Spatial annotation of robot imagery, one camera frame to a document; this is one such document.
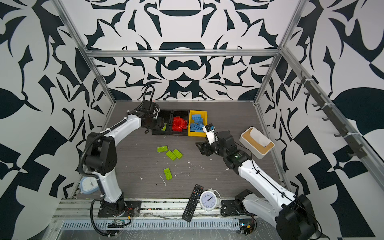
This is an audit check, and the blue lego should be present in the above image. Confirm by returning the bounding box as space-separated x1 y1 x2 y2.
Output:
190 115 205 133

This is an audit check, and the green square lego plate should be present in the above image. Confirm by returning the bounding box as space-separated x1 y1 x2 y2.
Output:
166 149 183 161

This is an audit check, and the red arch lego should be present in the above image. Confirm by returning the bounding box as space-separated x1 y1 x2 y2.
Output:
172 117 188 132

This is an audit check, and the green small lego brick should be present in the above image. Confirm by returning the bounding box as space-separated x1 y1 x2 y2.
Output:
157 146 168 153

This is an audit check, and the green L-shaped lego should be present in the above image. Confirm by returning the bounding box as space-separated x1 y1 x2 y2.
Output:
161 123 167 131

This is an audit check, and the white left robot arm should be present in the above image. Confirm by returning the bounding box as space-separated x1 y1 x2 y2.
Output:
78 86 165 217

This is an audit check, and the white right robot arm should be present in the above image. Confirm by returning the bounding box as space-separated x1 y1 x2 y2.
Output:
196 125 323 240

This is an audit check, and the black left storage bin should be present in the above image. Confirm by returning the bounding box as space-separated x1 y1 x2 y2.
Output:
152 110 172 135

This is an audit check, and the black storage bin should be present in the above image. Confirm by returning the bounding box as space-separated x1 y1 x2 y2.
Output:
152 110 172 135
170 110 189 136

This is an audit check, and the yellow storage bin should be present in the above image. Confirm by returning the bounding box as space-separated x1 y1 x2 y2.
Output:
188 110 208 137

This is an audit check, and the white tissue box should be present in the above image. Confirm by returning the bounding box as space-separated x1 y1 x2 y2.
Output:
239 127 275 160

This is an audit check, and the black middle storage bin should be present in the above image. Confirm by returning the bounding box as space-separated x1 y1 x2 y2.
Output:
170 110 189 136

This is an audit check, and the white alarm clock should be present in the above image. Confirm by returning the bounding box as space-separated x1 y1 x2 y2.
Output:
200 189 221 212

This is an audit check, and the black remote control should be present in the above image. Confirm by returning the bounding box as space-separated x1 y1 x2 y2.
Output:
182 185 204 223

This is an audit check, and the blue square clock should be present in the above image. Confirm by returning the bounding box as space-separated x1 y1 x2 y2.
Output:
79 177 100 195

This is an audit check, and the white cable duct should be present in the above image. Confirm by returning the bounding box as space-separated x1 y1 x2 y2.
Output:
61 219 241 231

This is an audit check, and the wall hook rack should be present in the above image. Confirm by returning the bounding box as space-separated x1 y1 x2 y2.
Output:
298 76 368 159

